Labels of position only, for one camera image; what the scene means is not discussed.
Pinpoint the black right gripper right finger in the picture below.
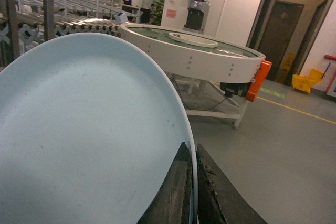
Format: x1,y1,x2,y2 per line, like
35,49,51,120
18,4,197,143
196,144,266,223

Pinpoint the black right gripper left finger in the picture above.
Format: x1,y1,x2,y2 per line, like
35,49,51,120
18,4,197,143
138,142,192,223

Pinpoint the light blue oval tray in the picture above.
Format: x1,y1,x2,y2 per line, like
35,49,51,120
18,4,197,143
1,33,197,223

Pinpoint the white round conveyor table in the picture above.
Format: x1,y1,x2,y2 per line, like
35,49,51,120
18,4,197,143
120,23,266,128

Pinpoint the yellow wet floor sign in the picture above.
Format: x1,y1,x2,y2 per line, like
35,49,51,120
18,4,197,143
276,52,296,84

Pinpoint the orange motor cover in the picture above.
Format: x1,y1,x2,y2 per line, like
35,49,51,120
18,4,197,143
245,60,272,102

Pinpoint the yellow mop bucket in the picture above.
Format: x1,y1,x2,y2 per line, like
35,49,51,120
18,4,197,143
292,68,324,93

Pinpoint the green potted plant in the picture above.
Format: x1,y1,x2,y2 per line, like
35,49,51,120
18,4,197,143
151,0,165,26

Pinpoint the black water dispenser machine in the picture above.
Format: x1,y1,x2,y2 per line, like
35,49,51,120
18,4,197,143
183,0,211,34

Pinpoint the roller conveyor rack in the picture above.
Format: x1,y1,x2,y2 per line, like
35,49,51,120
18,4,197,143
1,0,140,68

